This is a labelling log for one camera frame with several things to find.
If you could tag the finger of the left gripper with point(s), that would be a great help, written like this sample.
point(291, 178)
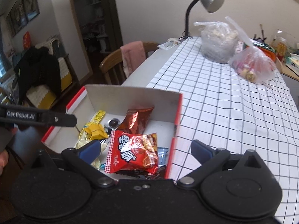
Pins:
point(51, 118)

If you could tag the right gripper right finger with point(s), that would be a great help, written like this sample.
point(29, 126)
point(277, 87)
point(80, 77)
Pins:
point(233, 185)

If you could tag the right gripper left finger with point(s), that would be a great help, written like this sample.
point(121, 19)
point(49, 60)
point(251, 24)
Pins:
point(56, 187)

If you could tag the yellow candy wrapper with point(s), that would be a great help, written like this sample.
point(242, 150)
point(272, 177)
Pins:
point(95, 132)

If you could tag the red chips bag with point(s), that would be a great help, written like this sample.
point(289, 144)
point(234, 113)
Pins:
point(132, 152)

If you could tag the silver black foil snack packet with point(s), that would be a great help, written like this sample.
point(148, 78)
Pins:
point(111, 125)

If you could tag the dark red foil snack bag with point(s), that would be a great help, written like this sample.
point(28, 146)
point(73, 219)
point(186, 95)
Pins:
point(135, 121)

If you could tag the light blue snack packet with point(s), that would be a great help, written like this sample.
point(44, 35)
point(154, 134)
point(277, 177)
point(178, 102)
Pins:
point(162, 154)

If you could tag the yellow jelly cup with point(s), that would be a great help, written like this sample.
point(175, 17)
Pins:
point(98, 117)

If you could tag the pink plastic bag with snacks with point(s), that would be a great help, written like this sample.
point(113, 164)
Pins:
point(251, 63)

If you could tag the person's left hand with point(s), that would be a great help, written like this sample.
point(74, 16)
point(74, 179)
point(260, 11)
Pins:
point(4, 157)

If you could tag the pale yellow snack bag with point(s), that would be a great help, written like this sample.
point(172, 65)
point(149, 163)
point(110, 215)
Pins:
point(90, 151)

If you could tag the yellow armchair with clothes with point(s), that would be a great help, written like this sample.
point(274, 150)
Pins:
point(40, 75)

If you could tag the wooden chair with pink towel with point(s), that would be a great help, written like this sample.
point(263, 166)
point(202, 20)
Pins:
point(120, 64)

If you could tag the white grid tablecloth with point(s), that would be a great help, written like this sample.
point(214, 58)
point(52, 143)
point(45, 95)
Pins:
point(223, 110)

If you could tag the pink towel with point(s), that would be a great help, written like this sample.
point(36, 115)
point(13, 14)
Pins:
point(133, 55)

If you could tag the wooden side cabinet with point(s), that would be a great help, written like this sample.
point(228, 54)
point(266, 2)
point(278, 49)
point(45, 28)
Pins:
point(290, 78)

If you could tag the papers on table corner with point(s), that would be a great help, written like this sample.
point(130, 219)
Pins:
point(171, 42)

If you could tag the orange green container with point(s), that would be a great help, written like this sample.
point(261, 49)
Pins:
point(267, 49)

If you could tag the clear plastic bag with food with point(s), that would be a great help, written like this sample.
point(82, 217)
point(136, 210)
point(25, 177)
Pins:
point(219, 40)

